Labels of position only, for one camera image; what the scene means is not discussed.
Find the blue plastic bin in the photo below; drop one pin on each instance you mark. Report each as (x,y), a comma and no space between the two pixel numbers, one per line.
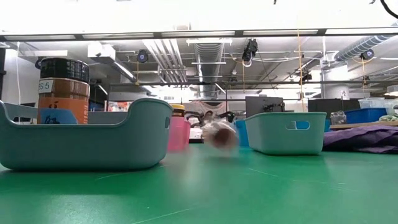
(241,133)

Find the purple cloth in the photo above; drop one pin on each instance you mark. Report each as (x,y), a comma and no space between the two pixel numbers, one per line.
(360,138)

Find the pink-red translucent bin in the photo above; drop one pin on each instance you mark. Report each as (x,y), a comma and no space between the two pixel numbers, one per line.
(178,137)

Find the blue storage crate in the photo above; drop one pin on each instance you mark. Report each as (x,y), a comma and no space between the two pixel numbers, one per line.
(365,115)

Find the clear plastic box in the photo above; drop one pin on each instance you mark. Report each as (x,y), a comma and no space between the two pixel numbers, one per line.
(371,103)

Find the background robot arms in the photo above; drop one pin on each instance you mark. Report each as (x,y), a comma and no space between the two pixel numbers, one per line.
(230,117)

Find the ribbed ceiling duct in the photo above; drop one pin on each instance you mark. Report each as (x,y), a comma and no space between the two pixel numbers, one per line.
(209,62)

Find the wooden bench top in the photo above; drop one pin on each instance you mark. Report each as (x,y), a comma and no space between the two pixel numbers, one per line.
(357,125)

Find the silver flexible duct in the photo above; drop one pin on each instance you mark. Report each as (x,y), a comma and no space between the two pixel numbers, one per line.
(360,46)

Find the pink-lid clear spice jar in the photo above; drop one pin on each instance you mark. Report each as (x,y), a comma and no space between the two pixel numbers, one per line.
(222,138)

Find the green table mat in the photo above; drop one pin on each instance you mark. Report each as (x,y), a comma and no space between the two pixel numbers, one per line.
(199,193)

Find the dark grey cabinet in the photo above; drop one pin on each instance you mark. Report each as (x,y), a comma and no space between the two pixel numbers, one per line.
(258,107)

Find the light teal plastic bin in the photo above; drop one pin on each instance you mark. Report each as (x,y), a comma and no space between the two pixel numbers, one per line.
(280,140)

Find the grey-blue plastic bin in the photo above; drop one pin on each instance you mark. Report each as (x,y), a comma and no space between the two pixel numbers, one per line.
(77,146)

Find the black-lid orange spice jar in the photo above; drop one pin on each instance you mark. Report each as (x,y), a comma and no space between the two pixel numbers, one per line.
(63,93)

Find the yellow-lid spice jar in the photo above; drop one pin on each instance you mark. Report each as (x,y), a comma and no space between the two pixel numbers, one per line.
(178,107)

